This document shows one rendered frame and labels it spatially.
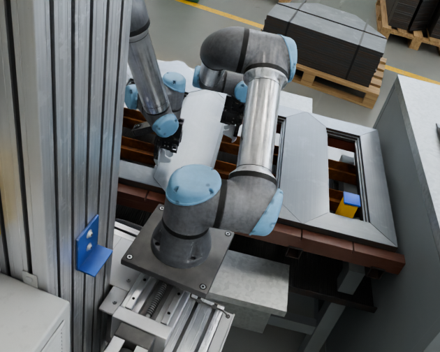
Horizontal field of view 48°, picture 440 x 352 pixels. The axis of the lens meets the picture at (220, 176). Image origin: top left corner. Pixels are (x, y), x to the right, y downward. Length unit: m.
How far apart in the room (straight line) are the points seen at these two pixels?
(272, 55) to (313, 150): 0.85
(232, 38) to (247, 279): 0.82
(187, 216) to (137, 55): 0.43
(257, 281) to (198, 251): 0.54
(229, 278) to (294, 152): 0.61
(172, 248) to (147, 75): 0.46
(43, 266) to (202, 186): 0.39
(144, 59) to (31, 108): 0.66
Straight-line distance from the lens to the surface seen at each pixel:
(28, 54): 0.63
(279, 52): 1.29
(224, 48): 1.29
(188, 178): 1.10
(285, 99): 2.55
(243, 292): 1.67
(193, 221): 1.12
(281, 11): 4.48
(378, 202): 1.94
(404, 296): 1.76
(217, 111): 2.13
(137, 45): 1.27
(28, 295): 0.92
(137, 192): 1.69
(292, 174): 1.89
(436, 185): 1.79
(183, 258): 1.19
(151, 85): 1.34
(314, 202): 1.81
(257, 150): 1.17
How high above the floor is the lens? 1.98
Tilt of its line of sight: 39 degrees down
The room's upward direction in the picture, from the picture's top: 14 degrees clockwise
